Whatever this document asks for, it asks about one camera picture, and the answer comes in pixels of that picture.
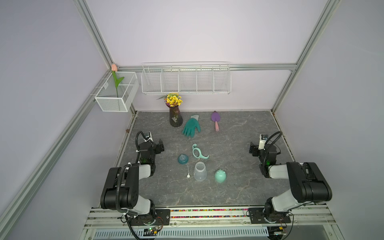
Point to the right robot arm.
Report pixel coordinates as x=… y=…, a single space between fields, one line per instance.
x=307 y=183

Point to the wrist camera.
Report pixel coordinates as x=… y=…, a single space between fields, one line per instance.
x=148 y=137
x=263 y=140

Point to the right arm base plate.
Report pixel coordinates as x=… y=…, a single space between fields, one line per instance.
x=260 y=216

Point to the teal bottle collar with nipple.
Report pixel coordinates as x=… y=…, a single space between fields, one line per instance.
x=183 y=159

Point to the artificial pink tulip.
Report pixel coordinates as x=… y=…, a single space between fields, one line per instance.
x=117 y=80

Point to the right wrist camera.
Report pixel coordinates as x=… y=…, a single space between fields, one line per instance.
x=263 y=140

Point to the mint bottle cap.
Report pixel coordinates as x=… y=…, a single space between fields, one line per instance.
x=220 y=176

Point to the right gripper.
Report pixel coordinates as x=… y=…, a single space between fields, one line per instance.
x=254 y=148

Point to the clear baby bottle body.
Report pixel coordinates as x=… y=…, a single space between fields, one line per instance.
x=200 y=171

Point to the dark glass vase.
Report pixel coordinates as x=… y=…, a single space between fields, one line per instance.
x=176 y=119

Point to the green garden glove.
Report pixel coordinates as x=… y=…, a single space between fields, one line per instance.
x=192 y=126

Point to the white wire wall shelf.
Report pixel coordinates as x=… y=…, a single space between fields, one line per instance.
x=187 y=78

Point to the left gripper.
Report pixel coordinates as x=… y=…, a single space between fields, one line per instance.
x=158 y=149

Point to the green circuit board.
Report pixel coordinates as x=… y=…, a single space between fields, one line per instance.
x=150 y=232

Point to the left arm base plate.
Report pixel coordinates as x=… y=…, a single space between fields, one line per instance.
x=161 y=217

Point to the white straw with weight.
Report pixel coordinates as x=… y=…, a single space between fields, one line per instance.
x=188 y=174

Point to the white ventilated cable duct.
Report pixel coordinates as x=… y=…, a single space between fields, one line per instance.
x=183 y=233

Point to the white mesh wall basket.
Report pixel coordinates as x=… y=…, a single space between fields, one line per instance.
x=106 y=96

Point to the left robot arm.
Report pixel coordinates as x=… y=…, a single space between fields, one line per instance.
x=121 y=189

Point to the yellow flower bouquet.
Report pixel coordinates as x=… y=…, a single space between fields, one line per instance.
x=172 y=99

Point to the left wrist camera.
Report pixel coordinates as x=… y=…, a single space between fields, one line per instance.
x=148 y=137

